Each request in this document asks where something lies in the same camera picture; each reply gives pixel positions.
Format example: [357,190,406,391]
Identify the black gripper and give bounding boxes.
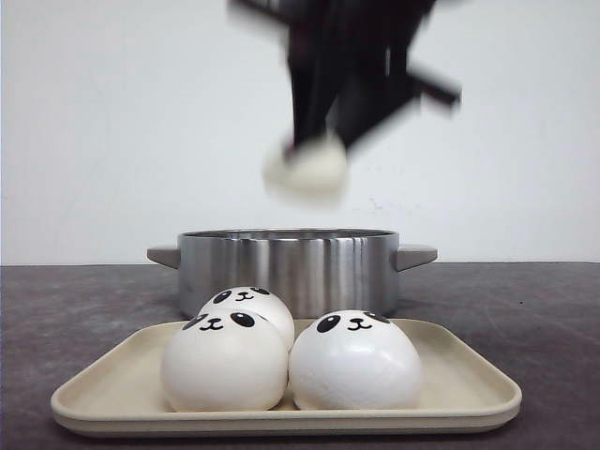
[231,1,461,162]

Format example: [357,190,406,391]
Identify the panda bun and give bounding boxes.
[160,309,288,413]
[197,286,295,351]
[289,309,424,410]
[262,132,348,204]

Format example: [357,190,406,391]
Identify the stainless steel steamer pot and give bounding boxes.
[146,228,438,319]

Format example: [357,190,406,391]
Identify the cream rectangular tray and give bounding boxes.
[51,319,522,438]

